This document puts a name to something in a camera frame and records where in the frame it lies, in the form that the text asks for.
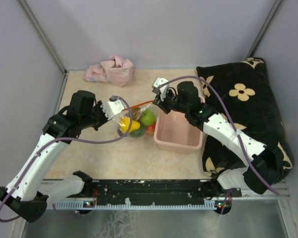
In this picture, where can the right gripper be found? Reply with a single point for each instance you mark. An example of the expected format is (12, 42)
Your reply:
(163, 103)

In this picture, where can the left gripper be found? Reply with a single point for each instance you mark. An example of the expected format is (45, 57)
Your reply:
(105, 118)

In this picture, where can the yellow pear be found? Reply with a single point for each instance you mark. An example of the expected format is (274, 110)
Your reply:
(127, 123)

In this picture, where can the green apple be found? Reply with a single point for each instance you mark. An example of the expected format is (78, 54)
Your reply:
(147, 117)

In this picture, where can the pink plastic bin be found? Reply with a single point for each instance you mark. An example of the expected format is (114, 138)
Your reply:
(174, 133)

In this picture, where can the large red apple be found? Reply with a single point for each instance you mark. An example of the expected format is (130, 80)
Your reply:
(151, 129)

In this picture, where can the brown kiwi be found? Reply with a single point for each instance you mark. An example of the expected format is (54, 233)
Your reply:
(136, 113)

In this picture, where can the clear zip top bag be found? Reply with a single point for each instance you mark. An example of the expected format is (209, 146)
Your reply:
(125, 113)

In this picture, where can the dark green avocado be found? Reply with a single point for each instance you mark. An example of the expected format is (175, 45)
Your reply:
(138, 133)

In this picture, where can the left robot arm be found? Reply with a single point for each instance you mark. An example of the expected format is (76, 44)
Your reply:
(25, 195)

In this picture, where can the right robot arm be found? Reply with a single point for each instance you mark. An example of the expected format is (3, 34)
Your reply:
(263, 164)

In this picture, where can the pink crumpled cloth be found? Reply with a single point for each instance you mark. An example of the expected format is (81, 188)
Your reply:
(117, 71)

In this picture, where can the black floral cushion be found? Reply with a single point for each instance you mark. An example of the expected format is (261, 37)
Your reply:
(245, 90)

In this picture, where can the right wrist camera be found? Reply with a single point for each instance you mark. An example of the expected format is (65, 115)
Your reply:
(160, 87)

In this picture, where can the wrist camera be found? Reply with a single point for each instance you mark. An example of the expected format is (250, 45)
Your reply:
(113, 107)
(160, 87)

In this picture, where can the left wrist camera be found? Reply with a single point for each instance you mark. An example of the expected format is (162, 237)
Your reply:
(113, 107)

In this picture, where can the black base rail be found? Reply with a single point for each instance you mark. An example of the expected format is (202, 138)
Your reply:
(149, 192)

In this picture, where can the right metal frame post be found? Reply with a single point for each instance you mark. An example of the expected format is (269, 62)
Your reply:
(273, 11)

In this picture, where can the metal frame post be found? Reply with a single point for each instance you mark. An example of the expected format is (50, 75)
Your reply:
(41, 34)
(273, 11)

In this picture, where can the left metal frame post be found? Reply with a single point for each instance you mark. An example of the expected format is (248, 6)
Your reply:
(41, 34)

